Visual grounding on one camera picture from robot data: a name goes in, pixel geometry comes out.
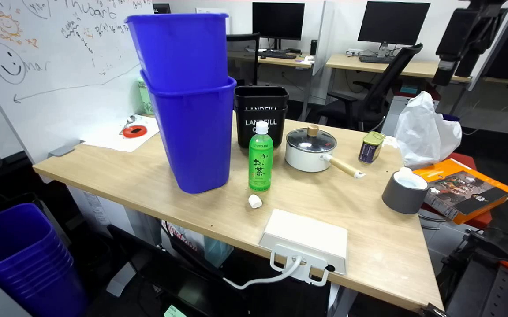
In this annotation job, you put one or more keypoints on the blue plastic waste bin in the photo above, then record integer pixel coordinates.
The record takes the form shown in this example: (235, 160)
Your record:
(176, 49)
(198, 141)

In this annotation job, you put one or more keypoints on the orange printed cardboard box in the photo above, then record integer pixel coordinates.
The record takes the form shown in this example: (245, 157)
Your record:
(466, 190)

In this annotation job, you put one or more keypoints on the pale green spray bottle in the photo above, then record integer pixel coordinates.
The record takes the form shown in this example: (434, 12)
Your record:
(143, 99)

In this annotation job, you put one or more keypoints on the gray whiteboard eraser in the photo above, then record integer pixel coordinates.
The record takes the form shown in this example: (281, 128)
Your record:
(64, 148)

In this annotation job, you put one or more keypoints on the white power box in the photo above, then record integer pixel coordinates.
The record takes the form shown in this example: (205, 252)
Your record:
(303, 238)

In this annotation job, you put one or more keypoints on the blue bin stack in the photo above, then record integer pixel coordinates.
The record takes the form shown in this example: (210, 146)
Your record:
(25, 264)

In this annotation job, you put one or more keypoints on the glass pot lid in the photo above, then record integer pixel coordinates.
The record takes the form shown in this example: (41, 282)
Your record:
(309, 141)

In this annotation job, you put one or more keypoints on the dark gray equipment stand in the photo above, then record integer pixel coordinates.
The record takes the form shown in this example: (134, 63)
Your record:
(494, 290)

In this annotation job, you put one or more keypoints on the black keyboard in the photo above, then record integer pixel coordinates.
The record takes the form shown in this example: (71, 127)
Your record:
(376, 58)

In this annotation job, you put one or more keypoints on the wooden office desk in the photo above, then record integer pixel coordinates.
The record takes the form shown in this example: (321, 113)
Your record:
(418, 67)
(282, 60)

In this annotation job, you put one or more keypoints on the black office chair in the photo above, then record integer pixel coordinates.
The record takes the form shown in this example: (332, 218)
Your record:
(378, 88)
(243, 58)

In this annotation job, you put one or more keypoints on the black computer monitor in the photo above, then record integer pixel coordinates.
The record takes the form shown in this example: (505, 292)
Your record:
(392, 21)
(277, 19)

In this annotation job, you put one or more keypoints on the gray cup white insert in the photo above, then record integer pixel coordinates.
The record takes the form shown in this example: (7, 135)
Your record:
(404, 195)

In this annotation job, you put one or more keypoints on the whiteboard with drawings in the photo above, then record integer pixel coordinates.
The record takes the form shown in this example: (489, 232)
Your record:
(60, 81)

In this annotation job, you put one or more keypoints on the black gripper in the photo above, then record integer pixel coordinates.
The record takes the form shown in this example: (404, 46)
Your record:
(457, 46)

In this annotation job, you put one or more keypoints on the black landfill bin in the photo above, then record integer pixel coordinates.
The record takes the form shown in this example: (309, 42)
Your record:
(263, 107)

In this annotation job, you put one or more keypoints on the white plastic bag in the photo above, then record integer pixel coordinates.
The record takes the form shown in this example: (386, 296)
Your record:
(423, 132)

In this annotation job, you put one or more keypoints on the green drink bottle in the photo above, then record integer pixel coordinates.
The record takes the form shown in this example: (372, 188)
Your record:
(259, 164)

